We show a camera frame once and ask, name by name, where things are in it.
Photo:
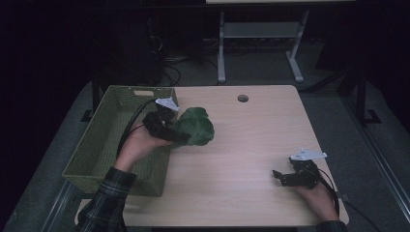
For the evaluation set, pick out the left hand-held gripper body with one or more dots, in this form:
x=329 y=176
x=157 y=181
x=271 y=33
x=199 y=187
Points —
x=158 y=122

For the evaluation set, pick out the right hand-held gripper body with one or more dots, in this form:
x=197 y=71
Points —
x=306 y=175

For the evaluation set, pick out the green plush garment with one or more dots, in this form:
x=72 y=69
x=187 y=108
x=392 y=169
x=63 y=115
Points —
x=196 y=125

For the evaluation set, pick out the green woven basket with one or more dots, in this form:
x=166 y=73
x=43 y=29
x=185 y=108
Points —
x=93 y=145

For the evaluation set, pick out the person's right hand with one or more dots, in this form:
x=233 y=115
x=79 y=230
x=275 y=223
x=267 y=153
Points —
x=322 y=203

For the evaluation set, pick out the person's left hand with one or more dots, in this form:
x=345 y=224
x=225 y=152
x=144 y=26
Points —
x=135 y=148

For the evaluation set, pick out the black stand leg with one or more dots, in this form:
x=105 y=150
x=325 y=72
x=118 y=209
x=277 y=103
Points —
x=362 y=96
x=95 y=96

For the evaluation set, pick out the grey metal stand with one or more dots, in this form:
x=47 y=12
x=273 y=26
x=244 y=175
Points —
x=261 y=30

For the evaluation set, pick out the metal floor rail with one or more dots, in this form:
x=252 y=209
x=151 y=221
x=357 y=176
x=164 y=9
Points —
x=380 y=161
x=59 y=206

